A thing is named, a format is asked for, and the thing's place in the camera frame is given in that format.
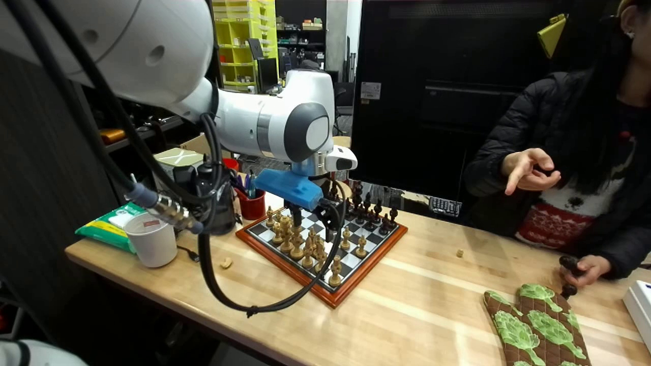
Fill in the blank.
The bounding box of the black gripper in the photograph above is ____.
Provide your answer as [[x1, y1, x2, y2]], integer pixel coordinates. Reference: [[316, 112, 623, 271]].
[[307, 173, 347, 242]]

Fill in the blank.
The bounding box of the small dark handheld object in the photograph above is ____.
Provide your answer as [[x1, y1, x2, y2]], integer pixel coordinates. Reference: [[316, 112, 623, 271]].
[[558, 251, 585, 300]]

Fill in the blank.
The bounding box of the person's right forearm black sleeve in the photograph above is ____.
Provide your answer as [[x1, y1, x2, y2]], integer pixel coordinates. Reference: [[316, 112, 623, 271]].
[[464, 99, 536, 199]]

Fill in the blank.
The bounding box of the person's left forearm black sleeve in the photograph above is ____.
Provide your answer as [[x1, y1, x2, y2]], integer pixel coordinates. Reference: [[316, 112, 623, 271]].
[[597, 200, 651, 281]]

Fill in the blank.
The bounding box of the person's right hand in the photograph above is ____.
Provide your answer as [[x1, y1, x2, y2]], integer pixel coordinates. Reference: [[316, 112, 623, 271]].
[[500, 146, 563, 199]]

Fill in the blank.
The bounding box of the person's left hand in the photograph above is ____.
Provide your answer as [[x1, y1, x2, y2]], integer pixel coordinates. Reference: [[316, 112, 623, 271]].
[[561, 251, 614, 289]]

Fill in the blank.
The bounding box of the tall light wooden chess piece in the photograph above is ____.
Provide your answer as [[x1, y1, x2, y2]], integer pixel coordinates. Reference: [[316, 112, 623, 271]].
[[288, 227, 307, 261], [301, 229, 320, 267]]

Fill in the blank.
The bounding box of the red cup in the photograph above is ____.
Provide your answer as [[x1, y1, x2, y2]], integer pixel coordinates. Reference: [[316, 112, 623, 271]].
[[236, 187, 268, 222]]

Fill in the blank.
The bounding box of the black coffee grinder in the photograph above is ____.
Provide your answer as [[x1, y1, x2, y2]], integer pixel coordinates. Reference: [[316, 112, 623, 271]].
[[195, 163, 237, 238]]

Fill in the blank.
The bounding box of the white label on cabinet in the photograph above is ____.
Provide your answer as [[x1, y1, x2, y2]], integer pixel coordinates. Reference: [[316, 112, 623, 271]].
[[358, 79, 384, 106]]

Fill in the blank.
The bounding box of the black cabinet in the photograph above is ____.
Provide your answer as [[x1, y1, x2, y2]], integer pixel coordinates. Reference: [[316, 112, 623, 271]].
[[350, 0, 568, 209]]

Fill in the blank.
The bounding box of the white Chemex filter box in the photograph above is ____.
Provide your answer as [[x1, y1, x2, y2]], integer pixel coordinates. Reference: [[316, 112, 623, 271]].
[[153, 146, 207, 180]]

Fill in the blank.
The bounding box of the white paper cup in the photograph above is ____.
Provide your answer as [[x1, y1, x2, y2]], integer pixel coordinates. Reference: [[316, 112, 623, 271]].
[[124, 209, 181, 270]]

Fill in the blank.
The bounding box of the yellow shelf with bins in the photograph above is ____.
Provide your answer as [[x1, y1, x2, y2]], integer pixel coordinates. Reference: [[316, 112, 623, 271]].
[[209, 0, 280, 92]]

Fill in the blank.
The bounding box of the green and brown oven mitt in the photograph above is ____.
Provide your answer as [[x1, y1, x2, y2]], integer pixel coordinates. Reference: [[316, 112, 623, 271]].
[[479, 289, 545, 366], [512, 281, 593, 366]]

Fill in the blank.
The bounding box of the green wet wipes pack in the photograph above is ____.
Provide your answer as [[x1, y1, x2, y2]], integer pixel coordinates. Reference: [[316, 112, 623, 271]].
[[73, 200, 150, 255]]

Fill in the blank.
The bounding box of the person in black jacket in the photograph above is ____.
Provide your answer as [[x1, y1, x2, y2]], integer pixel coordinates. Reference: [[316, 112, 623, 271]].
[[464, 0, 651, 281]]

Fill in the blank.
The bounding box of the yellow hanging tag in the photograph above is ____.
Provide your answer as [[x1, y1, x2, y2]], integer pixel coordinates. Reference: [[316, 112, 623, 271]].
[[535, 11, 570, 60]]

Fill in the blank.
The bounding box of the white plastic container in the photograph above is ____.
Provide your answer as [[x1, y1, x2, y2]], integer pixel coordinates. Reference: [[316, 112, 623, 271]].
[[623, 276, 651, 352]]

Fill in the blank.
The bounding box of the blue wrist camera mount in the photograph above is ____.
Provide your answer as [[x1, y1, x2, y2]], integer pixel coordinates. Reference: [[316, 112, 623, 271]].
[[253, 167, 328, 211]]

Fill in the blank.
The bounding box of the wooden chessboard with red-brown frame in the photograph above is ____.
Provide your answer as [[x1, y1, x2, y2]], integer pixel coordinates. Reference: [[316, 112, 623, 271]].
[[234, 199, 410, 308]]

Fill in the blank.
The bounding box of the thick black looping cable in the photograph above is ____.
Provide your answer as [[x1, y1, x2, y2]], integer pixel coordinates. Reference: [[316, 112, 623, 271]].
[[195, 112, 345, 318]]

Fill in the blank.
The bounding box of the grey cable plug connector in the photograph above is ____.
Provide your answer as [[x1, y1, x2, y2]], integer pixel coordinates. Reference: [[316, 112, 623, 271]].
[[124, 178, 207, 236]]

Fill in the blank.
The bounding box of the black cable bundle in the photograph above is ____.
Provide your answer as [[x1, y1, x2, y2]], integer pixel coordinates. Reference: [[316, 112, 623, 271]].
[[3, 0, 229, 229]]

